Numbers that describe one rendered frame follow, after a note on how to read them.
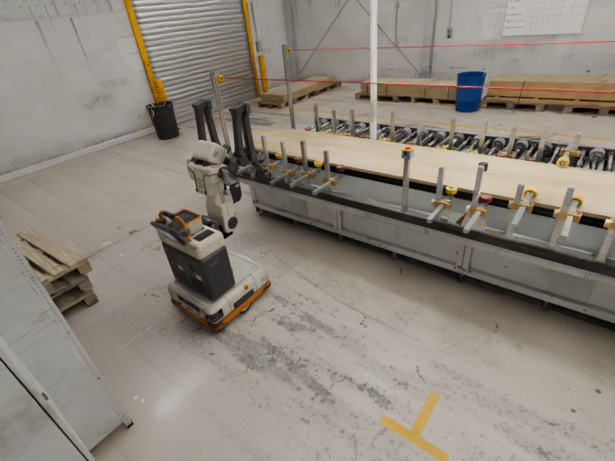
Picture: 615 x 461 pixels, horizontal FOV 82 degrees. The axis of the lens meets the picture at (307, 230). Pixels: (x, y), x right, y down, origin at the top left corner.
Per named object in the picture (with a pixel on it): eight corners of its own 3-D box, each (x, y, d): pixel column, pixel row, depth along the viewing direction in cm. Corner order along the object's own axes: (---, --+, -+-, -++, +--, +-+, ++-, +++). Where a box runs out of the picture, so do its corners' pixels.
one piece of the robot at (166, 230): (192, 251, 258) (173, 234, 241) (165, 238, 278) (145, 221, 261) (202, 240, 262) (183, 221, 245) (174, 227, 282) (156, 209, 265)
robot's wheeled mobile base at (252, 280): (217, 335, 281) (209, 312, 268) (171, 305, 317) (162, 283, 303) (274, 286, 324) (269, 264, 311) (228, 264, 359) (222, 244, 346)
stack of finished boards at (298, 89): (335, 82, 1063) (334, 76, 1054) (284, 101, 906) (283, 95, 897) (314, 81, 1105) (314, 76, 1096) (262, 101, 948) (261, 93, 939)
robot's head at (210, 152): (207, 161, 256) (214, 141, 256) (189, 156, 268) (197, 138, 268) (221, 167, 268) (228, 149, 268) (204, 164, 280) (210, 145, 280)
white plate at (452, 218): (484, 232, 249) (486, 220, 244) (447, 223, 264) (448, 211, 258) (484, 232, 249) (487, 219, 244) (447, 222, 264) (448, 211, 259)
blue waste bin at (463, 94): (477, 114, 711) (483, 75, 672) (448, 112, 743) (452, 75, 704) (486, 107, 748) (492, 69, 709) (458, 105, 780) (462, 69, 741)
